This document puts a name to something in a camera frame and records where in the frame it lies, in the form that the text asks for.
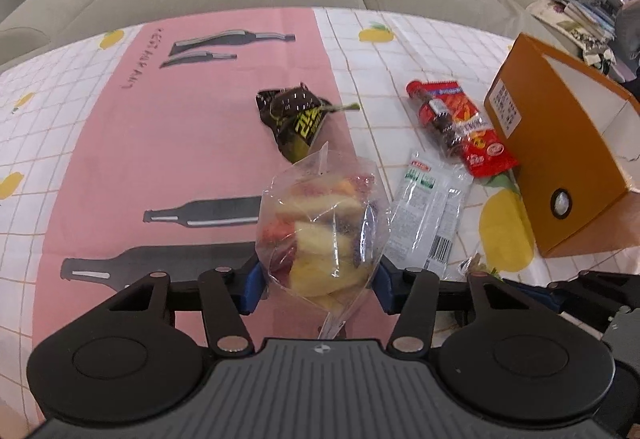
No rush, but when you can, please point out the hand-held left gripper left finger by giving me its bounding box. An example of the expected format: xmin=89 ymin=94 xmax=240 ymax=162
xmin=107 ymin=261 xmax=271 ymax=355

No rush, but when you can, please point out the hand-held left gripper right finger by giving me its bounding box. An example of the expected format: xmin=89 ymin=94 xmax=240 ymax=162
xmin=370 ymin=263 xmax=543 ymax=355

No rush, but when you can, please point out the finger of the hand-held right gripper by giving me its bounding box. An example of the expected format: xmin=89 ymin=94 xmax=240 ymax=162
xmin=502 ymin=269 xmax=640 ymax=320

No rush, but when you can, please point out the clear mixed fruit bag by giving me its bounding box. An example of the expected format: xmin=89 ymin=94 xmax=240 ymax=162
xmin=255 ymin=142 xmax=393 ymax=340

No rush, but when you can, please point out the orange cardboard box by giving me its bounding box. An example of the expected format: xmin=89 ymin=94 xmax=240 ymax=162
xmin=482 ymin=32 xmax=640 ymax=260

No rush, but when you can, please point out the red snack packet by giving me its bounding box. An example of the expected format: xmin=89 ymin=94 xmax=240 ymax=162
xmin=425 ymin=80 xmax=520 ymax=179

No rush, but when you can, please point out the black snack packet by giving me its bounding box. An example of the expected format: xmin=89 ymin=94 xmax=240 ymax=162
xmin=256 ymin=84 xmax=361 ymax=165

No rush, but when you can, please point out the pile of magazines on sofa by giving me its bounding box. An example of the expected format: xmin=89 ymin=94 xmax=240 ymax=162
xmin=525 ymin=0 xmax=621 ymax=70

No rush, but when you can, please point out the stack of books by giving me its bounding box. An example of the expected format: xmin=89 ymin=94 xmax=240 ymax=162
xmin=562 ymin=0 xmax=618 ymax=40

